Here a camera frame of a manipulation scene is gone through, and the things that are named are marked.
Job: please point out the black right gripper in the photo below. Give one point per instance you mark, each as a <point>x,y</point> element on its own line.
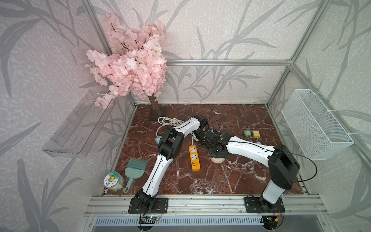
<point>209,150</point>

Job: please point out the round pink socket base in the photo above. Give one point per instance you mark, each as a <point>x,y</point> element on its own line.
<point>217,160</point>

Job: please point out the orange power strip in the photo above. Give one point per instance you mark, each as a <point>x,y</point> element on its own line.
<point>195,162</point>

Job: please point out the green plug adapter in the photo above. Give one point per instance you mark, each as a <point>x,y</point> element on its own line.
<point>247,133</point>

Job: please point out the yellow plug adapter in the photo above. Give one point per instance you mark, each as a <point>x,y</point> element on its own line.
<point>256,134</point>

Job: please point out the blue power strip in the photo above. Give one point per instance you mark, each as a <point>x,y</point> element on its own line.
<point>157,139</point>

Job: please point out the green dustpan brush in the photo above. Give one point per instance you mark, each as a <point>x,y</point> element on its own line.
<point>134,170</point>

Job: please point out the pink cherry blossom tree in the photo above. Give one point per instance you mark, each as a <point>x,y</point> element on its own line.
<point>136,64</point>

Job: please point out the round tape tin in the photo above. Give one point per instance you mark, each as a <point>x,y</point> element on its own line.
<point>114,181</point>

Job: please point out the white wire mesh basket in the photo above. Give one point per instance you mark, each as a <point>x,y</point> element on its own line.
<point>318,133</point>

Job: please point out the clear acrylic wall shelf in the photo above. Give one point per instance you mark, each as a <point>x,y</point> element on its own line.
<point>76,136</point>

